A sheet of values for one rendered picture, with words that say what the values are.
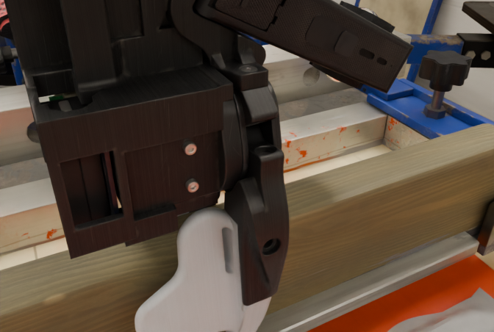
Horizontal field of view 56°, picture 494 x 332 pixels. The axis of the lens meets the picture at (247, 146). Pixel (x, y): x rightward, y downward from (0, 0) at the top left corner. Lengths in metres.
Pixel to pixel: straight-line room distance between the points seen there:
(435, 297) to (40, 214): 0.29
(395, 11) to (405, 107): 2.43
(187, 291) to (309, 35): 0.11
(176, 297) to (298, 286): 0.09
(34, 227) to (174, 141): 0.24
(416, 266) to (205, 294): 0.15
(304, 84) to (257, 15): 0.34
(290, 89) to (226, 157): 0.34
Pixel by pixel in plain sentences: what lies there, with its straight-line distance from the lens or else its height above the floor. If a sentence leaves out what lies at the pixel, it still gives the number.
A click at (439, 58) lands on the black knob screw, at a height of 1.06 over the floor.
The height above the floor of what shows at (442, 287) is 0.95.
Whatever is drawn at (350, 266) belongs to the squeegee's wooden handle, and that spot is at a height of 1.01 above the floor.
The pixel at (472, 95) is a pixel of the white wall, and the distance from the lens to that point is 2.72.
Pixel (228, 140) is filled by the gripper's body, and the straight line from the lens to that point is 0.17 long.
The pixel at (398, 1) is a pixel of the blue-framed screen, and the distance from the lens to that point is 2.91.
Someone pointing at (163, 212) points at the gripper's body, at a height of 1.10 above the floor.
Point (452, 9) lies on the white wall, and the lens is 2.75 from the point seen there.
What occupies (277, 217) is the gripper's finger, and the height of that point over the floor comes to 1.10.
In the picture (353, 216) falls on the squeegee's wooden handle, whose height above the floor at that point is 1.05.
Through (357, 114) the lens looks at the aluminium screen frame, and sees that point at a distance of 0.49.
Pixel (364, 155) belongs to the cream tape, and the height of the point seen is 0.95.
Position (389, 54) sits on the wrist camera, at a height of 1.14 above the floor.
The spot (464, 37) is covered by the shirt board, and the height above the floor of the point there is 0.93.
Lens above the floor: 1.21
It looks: 31 degrees down
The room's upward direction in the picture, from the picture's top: straight up
